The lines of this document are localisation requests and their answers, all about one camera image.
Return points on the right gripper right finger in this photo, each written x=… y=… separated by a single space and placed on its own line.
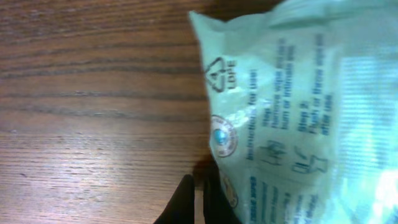
x=216 y=208

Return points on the teal wipes packet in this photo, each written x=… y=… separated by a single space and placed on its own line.
x=303 y=103

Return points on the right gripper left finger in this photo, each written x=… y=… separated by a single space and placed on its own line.
x=181 y=207

